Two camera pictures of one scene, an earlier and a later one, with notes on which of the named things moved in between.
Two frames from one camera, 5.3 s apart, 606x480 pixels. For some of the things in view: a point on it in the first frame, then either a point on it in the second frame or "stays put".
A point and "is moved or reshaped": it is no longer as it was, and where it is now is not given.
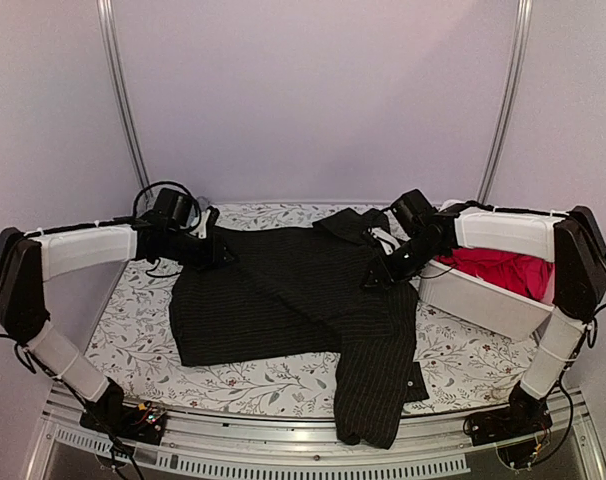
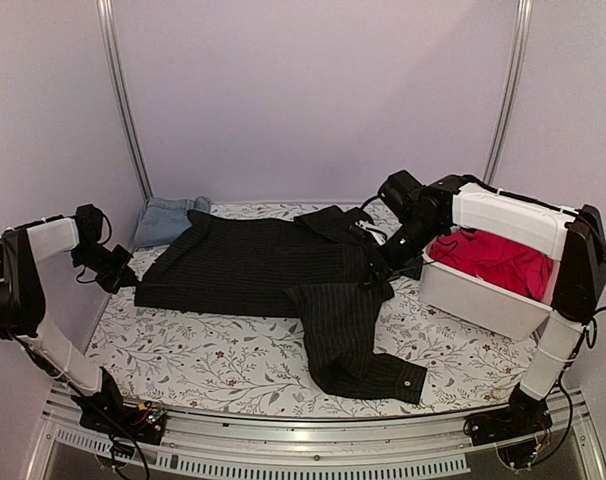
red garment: [526, 275] stays put
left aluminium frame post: [117, 80] stays put
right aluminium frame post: [510, 97] stays put
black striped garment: [297, 293] is moved or reshaped
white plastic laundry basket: [449, 287] stays put
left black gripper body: [193, 256] -> [115, 267]
